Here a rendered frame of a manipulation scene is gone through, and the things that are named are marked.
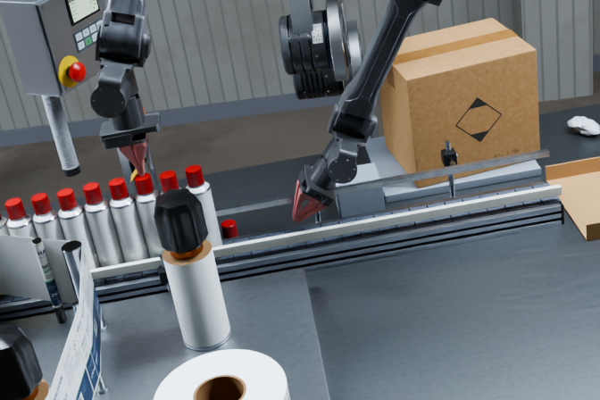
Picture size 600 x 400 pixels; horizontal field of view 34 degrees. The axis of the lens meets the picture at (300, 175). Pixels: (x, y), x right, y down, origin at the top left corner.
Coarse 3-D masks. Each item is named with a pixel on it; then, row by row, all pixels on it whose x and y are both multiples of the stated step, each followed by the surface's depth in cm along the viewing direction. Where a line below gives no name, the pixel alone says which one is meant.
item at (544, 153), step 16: (496, 160) 208; (512, 160) 209; (528, 160) 209; (400, 176) 208; (416, 176) 208; (432, 176) 208; (336, 192) 208; (224, 208) 207; (240, 208) 207; (256, 208) 208
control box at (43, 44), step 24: (0, 0) 183; (24, 0) 181; (48, 0) 181; (24, 24) 183; (48, 24) 182; (24, 48) 186; (48, 48) 183; (72, 48) 188; (24, 72) 189; (48, 72) 186; (96, 72) 195
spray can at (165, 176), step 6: (162, 174) 198; (168, 174) 198; (174, 174) 197; (162, 180) 197; (168, 180) 197; (174, 180) 197; (162, 186) 198; (168, 186) 197; (174, 186) 198; (162, 192) 199
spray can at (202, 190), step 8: (192, 168) 199; (200, 168) 198; (192, 176) 197; (200, 176) 198; (192, 184) 198; (200, 184) 199; (208, 184) 201; (192, 192) 198; (200, 192) 198; (208, 192) 200; (200, 200) 199; (208, 200) 200; (208, 208) 201; (208, 216) 201; (216, 216) 204; (208, 224) 202; (216, 224) 204; (208, 232) 203; (216, 232) 204; (208, 240) 203; (216, 240) 204
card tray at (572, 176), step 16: (592, 160) 222; (560, 176) 223; (576, 176) 223; (592, 176) 222; (576, 192) 217; (592, 192) 216; (576, 208) 211; (592, 208) 210; (576, 224) 206; (592, 224) 199
